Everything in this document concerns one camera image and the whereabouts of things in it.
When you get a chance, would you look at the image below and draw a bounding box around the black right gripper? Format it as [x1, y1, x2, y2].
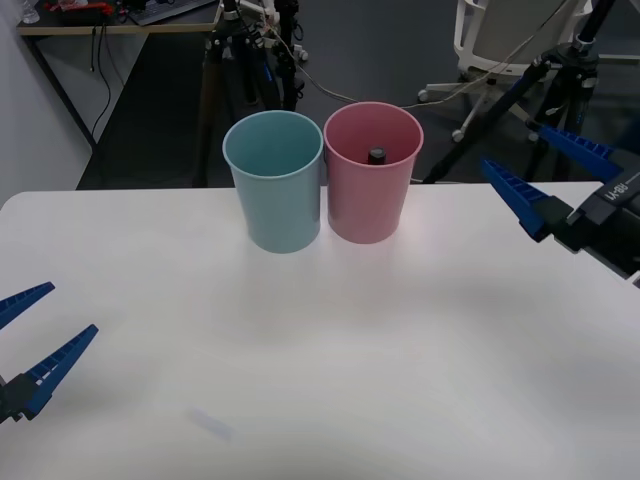
[480, 124, 640, 274]

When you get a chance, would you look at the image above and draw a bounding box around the black hanging cable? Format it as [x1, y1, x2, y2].
[88, 22, 113, 144]

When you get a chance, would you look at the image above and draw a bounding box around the wooden-edged black desk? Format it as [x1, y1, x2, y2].
[14, 0, 224, 151]

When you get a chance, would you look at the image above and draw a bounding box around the black and blue tripod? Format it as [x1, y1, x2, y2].
[422, 0, 619, 184]

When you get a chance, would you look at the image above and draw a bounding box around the pale blue plastic bin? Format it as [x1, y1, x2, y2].
[221, 110, 324, 255]

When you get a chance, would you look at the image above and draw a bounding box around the black tripod with brown leg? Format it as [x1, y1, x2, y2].
[197, 0, 307, 189]

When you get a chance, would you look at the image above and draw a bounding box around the black keyboard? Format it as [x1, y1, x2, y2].
[128, 0, 216, 26]

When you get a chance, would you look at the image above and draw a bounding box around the red tool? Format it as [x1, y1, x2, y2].
[42, 1, 114, 16]

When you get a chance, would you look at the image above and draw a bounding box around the white office chair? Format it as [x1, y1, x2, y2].
[417, 0, 594, 144]

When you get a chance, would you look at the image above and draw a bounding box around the pale long cable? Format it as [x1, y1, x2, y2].
[259, 0, 576, 109]

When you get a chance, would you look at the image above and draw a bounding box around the pink plastic bin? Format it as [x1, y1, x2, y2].
[322, 101, 425, 245]

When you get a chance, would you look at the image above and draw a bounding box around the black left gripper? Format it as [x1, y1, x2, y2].
[0, 281, 100, 426]

